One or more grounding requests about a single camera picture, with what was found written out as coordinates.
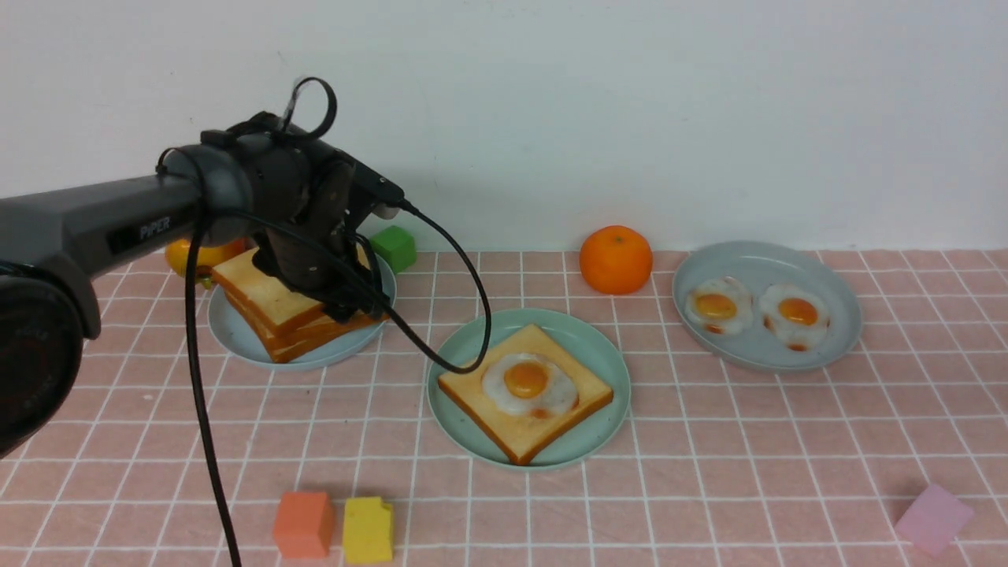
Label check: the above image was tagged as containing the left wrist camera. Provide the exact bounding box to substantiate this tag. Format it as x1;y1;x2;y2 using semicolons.
345;161;406;226

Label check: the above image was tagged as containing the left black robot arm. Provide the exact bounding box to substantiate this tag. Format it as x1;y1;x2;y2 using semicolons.
1;112;404;456

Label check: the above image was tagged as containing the orange tangerine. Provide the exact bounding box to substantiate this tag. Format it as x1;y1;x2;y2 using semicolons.
577;225;653;295

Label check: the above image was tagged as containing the orange foam cube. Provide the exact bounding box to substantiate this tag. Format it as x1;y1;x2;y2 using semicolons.
272;491;335;560

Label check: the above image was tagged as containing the grey egg plate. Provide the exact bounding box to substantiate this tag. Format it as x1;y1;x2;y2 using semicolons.
673;241;862;374

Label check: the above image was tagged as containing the pink foam cube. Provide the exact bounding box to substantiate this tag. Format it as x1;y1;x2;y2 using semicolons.
894;484;975;558

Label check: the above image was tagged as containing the green foam cube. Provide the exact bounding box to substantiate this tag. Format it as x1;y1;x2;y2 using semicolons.
369;226;418;274

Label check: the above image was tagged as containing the toast slice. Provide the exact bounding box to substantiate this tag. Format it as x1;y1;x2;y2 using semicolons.
256;315;379;365
438;324;615;466
228;295;379;354
210;244;371;338

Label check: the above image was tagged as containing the fried egg toy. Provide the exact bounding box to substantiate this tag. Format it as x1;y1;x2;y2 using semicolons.
685;276;754;336
481;353;580;419
758;284;831;352

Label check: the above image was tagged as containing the teal center plate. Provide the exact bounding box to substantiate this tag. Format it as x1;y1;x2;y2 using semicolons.
427;307;632;471

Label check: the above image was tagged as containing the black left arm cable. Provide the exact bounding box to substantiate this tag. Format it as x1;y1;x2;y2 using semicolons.
156;76;494;567

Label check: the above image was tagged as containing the pink checkered tablecloth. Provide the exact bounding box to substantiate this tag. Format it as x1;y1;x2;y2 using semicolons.
1;249;1007;566

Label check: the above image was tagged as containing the light blue bread plate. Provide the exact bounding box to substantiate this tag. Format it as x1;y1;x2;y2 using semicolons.
208;281;388;371

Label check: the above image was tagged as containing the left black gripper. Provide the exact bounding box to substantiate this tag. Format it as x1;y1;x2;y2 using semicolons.
201;112;391;323

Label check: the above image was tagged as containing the red yellow apple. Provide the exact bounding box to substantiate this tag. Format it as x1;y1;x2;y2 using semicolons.
165;236;247;286

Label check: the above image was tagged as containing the yellow foam block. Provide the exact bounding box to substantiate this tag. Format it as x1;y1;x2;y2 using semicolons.
343;498;394;565

